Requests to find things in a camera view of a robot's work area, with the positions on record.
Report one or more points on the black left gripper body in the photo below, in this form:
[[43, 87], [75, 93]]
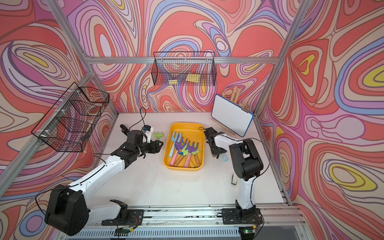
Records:
[[151, 147]]

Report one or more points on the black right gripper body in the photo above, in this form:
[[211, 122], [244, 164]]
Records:
[[217, 150]]

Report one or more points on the purple hand rake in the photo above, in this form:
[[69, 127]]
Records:
[[191, 147]]

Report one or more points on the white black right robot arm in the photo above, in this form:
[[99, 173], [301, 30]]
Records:
[[248, 166]]

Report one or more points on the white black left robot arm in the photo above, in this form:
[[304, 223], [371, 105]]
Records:
[[67, 210]]

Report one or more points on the yellow plastic storage box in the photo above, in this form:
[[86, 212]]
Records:
[[192, 132]]

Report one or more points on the blue framed whiteboard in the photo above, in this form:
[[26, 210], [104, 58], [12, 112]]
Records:
[[231, 115]]

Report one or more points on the black stapler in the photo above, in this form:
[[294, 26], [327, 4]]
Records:
[[124, 129]]

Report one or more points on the wooden easel stand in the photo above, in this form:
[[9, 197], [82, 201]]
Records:
[[235, 93]]

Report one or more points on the small white eraser block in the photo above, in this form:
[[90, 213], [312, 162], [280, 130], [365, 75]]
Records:
[[234, 180]]

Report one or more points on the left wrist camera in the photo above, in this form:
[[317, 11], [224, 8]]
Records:
[[148, 131]]

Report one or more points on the blue handled garden fork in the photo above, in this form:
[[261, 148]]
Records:
[[176, 137]]

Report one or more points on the purple garden fork pink handle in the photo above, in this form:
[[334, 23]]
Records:
[[178, 154]]

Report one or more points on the black wire basket back wall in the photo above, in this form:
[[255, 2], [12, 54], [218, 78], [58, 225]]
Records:
[[184, 68]]

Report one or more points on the black wire basket wall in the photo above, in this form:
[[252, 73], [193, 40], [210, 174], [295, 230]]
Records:
[[184, 68], [69, 127]]

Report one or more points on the black wire basket left wall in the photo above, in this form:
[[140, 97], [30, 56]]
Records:
[[69, 127]]

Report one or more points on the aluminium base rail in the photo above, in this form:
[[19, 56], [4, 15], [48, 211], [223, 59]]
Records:
[[204, 223]]

